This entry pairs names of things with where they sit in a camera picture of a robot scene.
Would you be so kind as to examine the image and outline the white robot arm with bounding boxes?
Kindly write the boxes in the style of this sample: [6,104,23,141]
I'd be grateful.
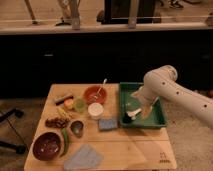
[132,65,213,129]

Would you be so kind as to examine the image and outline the green plastic tray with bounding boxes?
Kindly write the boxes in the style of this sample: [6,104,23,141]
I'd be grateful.
[119,82,167,129]

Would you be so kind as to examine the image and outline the white spoon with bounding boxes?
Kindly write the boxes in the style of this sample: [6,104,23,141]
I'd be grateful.
[94,78,107,99]

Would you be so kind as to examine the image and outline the blue sponge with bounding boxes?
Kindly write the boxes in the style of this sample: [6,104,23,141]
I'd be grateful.
[98,119,118,131]

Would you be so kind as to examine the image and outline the white round container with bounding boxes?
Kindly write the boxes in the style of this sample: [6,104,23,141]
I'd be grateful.
[88,103,104,120]

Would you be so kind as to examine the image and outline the orange bowl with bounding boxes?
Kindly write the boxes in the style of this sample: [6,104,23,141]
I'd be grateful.
[83,86,107,104]

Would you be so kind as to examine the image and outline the light green cup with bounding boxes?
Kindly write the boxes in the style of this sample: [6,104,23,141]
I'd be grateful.
[73,98,86,113]

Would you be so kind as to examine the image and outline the orange fruit toy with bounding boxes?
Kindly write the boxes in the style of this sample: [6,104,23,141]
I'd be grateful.
[64,99,74,110]

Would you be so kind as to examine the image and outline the grey blue cloth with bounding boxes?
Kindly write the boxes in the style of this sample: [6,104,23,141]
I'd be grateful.
[63,144,103,171]

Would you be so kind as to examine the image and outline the yellow corn toy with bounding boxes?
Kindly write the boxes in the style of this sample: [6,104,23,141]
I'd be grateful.
[57,106,72,120]

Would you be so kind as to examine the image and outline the dark brown eraser block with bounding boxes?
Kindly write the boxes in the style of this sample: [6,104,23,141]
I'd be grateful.
[54,95,74,105]

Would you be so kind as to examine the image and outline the dark red grapes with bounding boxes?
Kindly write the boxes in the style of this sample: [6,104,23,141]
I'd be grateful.
[45,117,69,129]

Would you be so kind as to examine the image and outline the dark red bowl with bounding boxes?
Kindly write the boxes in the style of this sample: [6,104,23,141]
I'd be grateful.
[33,132,61,161]

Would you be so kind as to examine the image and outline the black chair base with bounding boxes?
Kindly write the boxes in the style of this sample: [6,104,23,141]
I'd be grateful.
[0,108,28,155]

